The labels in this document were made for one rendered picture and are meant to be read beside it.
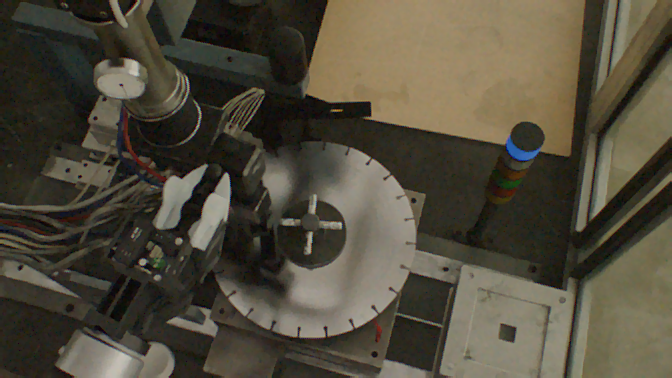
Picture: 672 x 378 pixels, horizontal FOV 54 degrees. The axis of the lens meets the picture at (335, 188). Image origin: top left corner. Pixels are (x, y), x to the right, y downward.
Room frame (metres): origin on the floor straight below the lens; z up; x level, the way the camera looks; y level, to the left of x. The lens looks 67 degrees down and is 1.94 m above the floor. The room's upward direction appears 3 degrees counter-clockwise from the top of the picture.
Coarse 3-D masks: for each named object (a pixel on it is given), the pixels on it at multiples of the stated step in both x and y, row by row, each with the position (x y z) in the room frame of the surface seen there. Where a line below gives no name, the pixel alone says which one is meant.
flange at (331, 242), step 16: (288, 208) 0.39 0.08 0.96; (304, 208) 0.39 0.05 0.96; (320, 208) 0.39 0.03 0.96; (336, 208) 0.39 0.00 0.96; (288, 240) 0.34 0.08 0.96; (304, 240) 0.33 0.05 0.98; (320, 240) 0.33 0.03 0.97; (336, 240) 0.33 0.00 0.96; (288, 256) 0.31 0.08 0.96; (304, 256) 0.31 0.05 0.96; (320, 256) 0.31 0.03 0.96; (336, 256) 0.31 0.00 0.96
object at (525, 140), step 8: (512, 128) 0.41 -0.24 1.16; (520, 128) 0.41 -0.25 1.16; (528, 128) 0.41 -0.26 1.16; (536, 128) 0.41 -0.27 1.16; (512, 136) 0.40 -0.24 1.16; (520, 136) 0.40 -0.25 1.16; (528, 136) 0.40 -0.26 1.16; (536, 136) 0.40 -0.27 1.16; (544, 136) 0.40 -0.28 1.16; (512, 144) 0.39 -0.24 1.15; (520, 144) 0.39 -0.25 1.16; (528, 144) 0.39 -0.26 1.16; (536, 144) 0.38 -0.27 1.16; (512, 152) 0.39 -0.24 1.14; (520, 152) 0.38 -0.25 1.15; (528, 152) 0.38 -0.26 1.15; (536, 152) 0.38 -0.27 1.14; (520, 160) 0.38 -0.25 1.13; (528, 160) 0.38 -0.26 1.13
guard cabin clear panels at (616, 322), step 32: (640, 0) 0.79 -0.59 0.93; (640, 96) 0.54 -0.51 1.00; (608, 128) 0.57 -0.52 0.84; (640, 128) 0.48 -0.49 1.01; (608, 160) 0.49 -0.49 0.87; (640, 160) 0.41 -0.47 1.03; (608, 192) 0.42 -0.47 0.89; (640, 192) 0.35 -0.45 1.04; (608, 224) 0.35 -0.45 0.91; (608, 256) 0.29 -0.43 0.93; (640, 256) 0.25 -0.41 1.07; (608, 288) 0.24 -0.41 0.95; (640, 288) 0.20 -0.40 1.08; (576, 320) 0.22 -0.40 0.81; (608, 320) 0.18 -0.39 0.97; (640, 320) 0.16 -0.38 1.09; (576, 352) 0.16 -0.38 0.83; (608, 352) 0.14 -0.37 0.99; (640, 352) 0.12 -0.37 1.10
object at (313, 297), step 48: (336, 144) 0.51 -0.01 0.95; (288, 192) 0.43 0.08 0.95; (336, 192) 0.42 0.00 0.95; (384, 192) 0.42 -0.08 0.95; (240, 240) 0.35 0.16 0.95; (384, 240) 0.33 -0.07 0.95; (240, 288) 0.27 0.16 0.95; (288, 288) 0.26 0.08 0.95; (336, 288) 0.26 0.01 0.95; (384, 288) 0.26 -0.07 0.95
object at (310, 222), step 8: (312, 200) 0.39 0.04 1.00; (312, 208) 0.37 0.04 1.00; (304, 216) 0.36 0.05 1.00; (312, 216) 0.36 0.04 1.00; (280, 224) 0.35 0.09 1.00; (288, 224) 0.35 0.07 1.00; (296, 224) 0.35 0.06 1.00; (304, 224) 0.35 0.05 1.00; (312, 224) 0.35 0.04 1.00; (320, 224) 0.35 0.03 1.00; (328, 224) 0.35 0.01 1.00; (336, 224) 0.35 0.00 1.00; (304, 232) 0.34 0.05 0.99; (312, 232) 0.34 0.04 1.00; (304, 248) 0.31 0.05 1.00
